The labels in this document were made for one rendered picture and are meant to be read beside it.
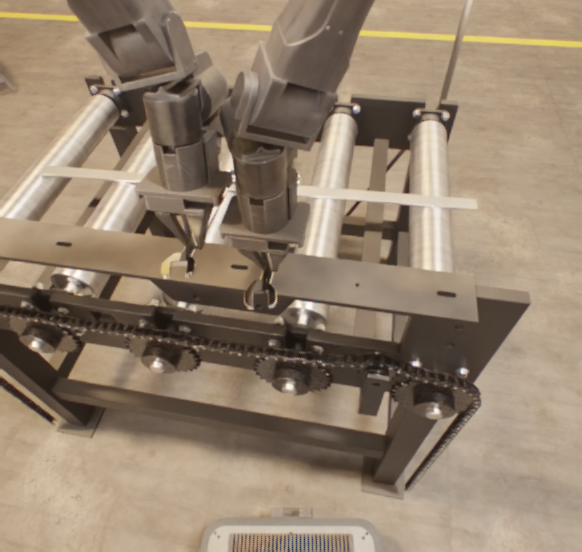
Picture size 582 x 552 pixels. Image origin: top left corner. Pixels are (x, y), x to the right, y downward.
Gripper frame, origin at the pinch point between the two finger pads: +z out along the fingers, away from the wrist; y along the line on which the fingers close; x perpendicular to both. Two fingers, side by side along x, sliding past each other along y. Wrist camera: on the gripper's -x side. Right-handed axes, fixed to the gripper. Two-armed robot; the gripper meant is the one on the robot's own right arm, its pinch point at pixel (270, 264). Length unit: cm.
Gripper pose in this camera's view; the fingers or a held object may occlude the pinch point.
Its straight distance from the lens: 59.7
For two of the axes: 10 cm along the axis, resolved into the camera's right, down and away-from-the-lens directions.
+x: -1.8, 7.7, -6.2
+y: -9.8, -1.2, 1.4
